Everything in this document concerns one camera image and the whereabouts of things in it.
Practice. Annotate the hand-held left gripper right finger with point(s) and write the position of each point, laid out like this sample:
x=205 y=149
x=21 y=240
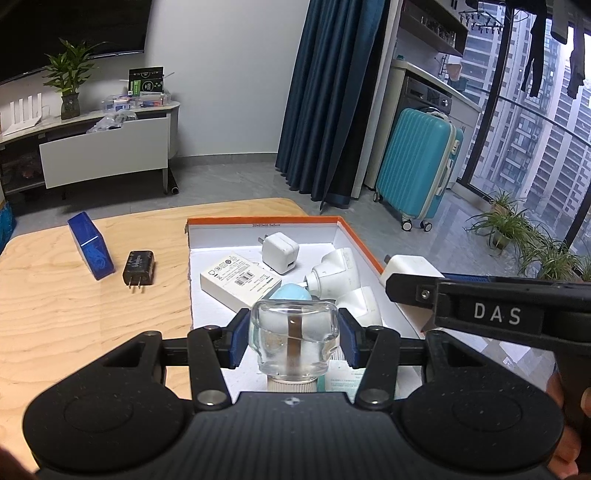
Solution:
x=348 y=341

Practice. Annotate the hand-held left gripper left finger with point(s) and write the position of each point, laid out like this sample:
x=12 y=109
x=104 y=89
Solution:
x=238 y=339

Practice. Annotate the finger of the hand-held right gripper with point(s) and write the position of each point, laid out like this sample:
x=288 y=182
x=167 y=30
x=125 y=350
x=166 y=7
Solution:
x=415 y=293
x=466 y=278

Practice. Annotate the white cube charger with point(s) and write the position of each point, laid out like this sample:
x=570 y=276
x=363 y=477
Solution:
x=406 y=266
x=279 y=251

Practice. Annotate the orange-rimmed white cardboard box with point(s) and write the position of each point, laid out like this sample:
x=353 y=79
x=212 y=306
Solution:
x=212 y=318

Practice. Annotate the white plug-in vaporizer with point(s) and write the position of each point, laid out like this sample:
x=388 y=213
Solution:
x=362 y=307
x=334 y=272

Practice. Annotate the teal white carton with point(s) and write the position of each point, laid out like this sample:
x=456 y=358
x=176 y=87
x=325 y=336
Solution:
x=341 y=378

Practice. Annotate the clear glass liquid bottle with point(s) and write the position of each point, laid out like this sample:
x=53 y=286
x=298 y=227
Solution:
x=277 y=332

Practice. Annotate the white packaged box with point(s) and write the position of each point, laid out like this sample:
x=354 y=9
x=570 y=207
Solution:
x=235 y=279

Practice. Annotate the light blue round object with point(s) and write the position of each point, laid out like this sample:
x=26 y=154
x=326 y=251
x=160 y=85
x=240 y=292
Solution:
x=288 y=294

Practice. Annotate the person's right hand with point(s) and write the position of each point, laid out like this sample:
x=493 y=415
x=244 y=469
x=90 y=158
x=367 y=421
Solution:
x=568 y=459

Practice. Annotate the spider plant in pot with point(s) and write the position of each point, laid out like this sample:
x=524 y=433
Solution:
x=549 y=256
x=501 y=221

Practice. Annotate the black plug charger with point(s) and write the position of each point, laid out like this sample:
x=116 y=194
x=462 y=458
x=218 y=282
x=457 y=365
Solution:
x=138 y=267

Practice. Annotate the teal hard-shell suitcase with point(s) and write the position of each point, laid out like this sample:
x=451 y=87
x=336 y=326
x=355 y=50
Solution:
x=415 y=161

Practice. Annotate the black tube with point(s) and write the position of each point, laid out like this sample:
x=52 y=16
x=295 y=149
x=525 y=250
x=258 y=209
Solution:
x=174 y=184

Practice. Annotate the glossy blue box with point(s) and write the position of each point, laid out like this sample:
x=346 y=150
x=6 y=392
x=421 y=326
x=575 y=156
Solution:
x=90 y=247

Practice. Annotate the grey washing machine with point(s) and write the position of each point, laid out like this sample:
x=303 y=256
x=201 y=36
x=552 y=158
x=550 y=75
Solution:
x=425 y=92

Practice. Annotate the white counter cabinet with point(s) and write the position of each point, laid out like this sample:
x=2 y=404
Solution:
x=434 y=74

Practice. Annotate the small terracotta pot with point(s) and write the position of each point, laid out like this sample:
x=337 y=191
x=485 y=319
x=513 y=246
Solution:
x=454 y=70

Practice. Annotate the white television cabinet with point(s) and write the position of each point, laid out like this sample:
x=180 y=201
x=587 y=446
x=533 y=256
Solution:
x=174 y=134

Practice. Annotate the dark blue curtain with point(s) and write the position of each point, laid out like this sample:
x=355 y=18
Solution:
x=332 y=92

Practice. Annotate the white cabinet drawer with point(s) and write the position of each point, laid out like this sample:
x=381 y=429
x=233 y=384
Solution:
x=101 y=152

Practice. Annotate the hanging black clothes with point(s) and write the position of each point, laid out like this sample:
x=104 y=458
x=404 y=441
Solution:
x=577 y=50
x=535 y=46

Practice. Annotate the crumpled clear plastic bags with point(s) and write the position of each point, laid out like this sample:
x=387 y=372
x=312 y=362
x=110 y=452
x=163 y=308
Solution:
x=111 y=122

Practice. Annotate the clear plastic containers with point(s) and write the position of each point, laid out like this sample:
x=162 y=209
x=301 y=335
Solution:
x=147 y=99

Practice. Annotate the blue plastic-wrapped pack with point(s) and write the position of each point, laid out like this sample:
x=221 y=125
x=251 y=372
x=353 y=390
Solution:
x=7 y=226

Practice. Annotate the clip drying hanger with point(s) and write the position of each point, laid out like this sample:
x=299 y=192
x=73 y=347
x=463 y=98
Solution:
x=482 y=18

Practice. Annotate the dark green printed box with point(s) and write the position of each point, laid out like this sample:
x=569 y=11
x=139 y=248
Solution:
x=145 y=83

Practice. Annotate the white router with antennas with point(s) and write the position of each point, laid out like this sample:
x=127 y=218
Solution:
x=23 y=113

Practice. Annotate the bamboo plant in dark vase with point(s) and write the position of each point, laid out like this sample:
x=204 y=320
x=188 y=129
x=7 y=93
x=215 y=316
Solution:
x=69 y=74

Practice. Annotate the large black television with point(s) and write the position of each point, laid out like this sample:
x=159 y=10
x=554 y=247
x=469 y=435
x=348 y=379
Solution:
x=69 y=23

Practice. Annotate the wall shelf with glassware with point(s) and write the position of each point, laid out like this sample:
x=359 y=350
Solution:
x=438 y=41

